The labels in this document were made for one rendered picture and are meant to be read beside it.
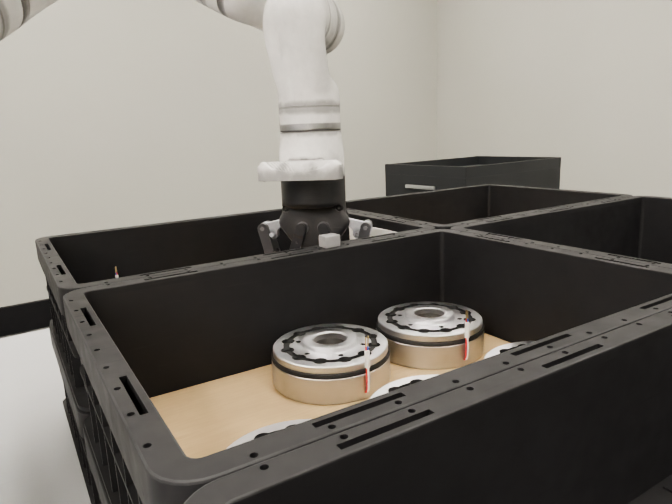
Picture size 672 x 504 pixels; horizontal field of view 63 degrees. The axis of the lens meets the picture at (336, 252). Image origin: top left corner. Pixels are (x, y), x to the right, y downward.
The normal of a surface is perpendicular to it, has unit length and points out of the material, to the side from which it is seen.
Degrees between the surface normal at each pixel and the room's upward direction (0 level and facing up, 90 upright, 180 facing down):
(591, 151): 90
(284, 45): 107
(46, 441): 0
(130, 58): 90
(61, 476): 0
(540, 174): 90
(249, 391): 0
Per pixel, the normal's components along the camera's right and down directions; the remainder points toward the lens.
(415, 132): 0.58, 0.15
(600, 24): -0.81, 0.16
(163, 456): -0.04, -0.98
